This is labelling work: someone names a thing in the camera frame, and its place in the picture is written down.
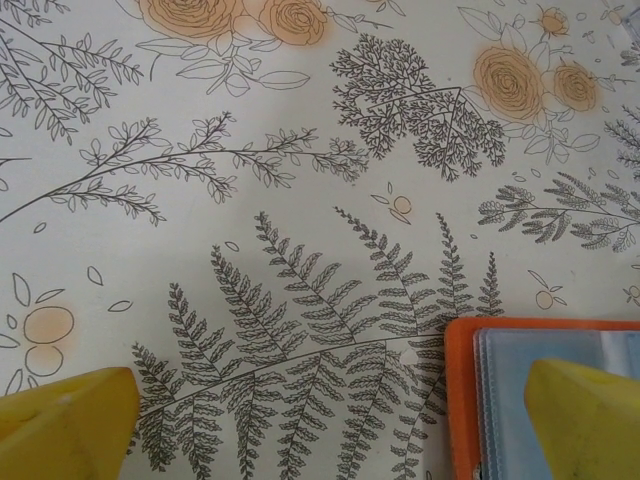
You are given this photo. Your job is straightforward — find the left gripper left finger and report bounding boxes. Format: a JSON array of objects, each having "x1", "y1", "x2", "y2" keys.
[{"x1": 0, "y1": 367, "x2": 140, "y2": 480}]

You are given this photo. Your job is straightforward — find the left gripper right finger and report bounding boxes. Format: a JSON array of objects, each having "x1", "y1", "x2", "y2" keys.
[{"x1": 524, "y1": 359, "x2": 640, "y2": 480}]

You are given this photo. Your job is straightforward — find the orange card holder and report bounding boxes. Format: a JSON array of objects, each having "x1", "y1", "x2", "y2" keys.
[{"x1": 443, "y1": 315, "x2": 640, "y2": 480}]

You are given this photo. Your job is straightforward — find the floral patterned tablecloth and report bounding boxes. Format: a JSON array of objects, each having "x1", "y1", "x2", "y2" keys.
[{"x1": 0, "y1": 0, "x2": 640, "y2": 480}]

